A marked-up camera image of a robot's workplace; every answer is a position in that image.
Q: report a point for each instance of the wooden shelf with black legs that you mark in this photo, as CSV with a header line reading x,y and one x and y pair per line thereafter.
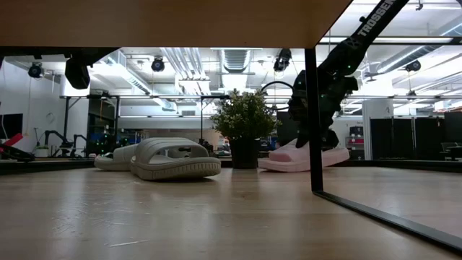
x,y
162,21

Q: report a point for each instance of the green potted plant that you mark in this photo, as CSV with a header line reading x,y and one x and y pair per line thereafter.
x,y
245,115

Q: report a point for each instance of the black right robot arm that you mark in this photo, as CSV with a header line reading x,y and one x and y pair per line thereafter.
x,y
375,23

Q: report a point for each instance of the black office chair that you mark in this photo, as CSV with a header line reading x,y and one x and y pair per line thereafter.
x,y
449,148

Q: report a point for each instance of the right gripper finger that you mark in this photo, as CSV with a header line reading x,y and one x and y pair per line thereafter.
x,y
300,135
329,139

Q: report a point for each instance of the black room divider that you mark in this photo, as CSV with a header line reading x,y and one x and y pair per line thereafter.
x,y
415,137

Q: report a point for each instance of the silver ventilation duct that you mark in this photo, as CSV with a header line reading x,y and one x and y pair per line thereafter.
x,y
235,59

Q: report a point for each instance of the black metal table frame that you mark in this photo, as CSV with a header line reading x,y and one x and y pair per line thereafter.
x,y
43,166

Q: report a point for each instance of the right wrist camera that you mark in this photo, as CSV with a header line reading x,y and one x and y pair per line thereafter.
x,y
348,86

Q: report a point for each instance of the black monitor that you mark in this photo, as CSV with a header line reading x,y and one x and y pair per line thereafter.
x,y
283,128

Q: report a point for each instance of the black device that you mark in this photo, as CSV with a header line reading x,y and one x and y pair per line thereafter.
x,y
16,153

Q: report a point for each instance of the black ceiling spotlight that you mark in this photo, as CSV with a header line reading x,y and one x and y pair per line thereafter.
x,y
36,70
281,63
157,65
413,66

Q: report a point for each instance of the black wall screen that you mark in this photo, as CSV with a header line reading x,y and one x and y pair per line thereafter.
x,y
11,126

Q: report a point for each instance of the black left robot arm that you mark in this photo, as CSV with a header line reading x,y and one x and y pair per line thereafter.
x,y
77,70

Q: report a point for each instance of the grey rubber slide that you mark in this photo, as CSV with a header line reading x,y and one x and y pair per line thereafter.
x,y
115,159
173,169

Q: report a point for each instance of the red object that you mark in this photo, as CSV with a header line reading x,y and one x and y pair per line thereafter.
x,y
14,139

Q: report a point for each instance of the pink rubber slide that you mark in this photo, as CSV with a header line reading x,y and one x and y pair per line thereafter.
x,y
285,159

